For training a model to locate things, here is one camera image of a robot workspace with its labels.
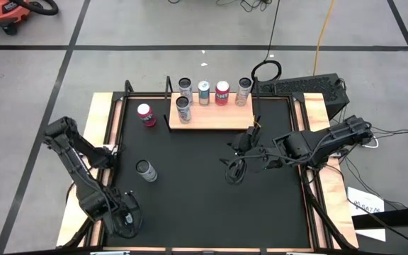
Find black cable with coil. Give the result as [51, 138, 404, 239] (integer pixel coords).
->
[250, 0, 283, 84]

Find wooden shelf with black brackets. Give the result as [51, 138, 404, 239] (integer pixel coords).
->
[163, 75, 262, 134]

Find silver can with dark top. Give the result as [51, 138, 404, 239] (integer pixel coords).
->
[135, 159, 159, 183]
[178, 77, 194, 106]
[175, 96, 193, 125]

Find yellow floor cable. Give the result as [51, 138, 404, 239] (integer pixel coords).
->
[312, 0, 336, 76]

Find white cable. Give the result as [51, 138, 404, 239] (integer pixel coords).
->
[363, 136, 380, 149]

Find black computer case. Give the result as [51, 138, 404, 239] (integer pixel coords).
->
[252, 73, 350, 120]

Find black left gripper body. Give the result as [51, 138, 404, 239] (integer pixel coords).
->
[97, 189, 144, 239]

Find tangled black cables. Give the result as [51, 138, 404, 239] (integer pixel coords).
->
[167, 0, 274, 13]

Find black vacuum hose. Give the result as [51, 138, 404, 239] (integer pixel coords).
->
[12, 0, 60, 16]

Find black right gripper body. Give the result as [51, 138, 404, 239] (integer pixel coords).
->
[237, 144, 285, 174]

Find white paper sign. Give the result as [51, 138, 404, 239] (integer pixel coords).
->
[346, 186, 386, 243]

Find black metal table frame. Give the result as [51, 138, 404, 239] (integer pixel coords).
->
[57, 79, 359, 255]

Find black table mat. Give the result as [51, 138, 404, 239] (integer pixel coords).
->
[103, 97, 312, 249]

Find silver can with orange print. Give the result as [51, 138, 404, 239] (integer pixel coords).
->
[234, 77, 253, 108]

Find black beam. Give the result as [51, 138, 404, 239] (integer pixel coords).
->
[351, 204, 408, 230]

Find black braided cable sleeve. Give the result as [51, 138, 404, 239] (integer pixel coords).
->
[301, 168, 356, 249]
[62, 166, 115, 248]

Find red soda can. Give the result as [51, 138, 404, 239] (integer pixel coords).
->
[215, 80, 231, 106]
[136, 103, 157, 128]

